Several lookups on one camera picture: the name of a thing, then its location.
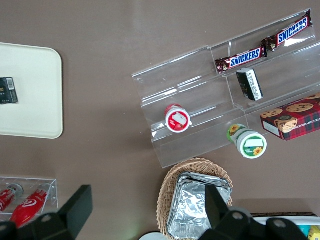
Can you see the red strawberry lid cup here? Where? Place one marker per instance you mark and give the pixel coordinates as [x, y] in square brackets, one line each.
[178, 120]

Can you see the yellow snack packet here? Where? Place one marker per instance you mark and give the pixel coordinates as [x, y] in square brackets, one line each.
[314, 233]

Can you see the oval wicker basket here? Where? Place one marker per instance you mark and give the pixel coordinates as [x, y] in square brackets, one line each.
[168, 182]

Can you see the red tartan cookie box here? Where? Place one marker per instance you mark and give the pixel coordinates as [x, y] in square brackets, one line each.
[300, 120]

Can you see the white rectangular snack tray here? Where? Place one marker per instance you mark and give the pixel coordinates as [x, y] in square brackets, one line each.
[310, 220]

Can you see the small black card box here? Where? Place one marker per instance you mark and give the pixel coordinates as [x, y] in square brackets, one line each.
[8, 91]

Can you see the clear acrylic stepped stand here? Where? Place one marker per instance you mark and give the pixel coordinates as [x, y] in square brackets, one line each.
[187, 82]

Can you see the black and white small box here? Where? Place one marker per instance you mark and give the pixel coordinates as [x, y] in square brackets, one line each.
[250, 83]

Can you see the cream plastic serving tray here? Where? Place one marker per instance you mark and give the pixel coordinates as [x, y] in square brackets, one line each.
[37, 87]

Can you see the Snickers chocolate bar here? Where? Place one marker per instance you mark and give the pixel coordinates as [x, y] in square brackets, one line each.
[240, 60]
[287, 32]

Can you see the green sunflower lid cup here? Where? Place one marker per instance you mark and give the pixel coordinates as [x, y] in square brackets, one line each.
[251, 146]

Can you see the red cola bottle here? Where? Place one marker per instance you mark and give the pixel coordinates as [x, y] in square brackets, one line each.
[27, 206]
[6, 198]

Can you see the aluminium foil tray stack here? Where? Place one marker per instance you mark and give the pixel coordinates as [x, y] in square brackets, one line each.
[190, 205]

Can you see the clear acrylic bottle rack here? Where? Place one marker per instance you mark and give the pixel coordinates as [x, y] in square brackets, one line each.
[53, 192]

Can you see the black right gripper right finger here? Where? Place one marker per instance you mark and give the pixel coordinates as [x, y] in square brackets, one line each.
[216, 207]

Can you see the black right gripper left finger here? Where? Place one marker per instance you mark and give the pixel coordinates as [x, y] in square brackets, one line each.
[77, 205]

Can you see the teal snack packet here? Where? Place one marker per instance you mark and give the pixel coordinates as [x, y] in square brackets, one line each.
[303, 228]

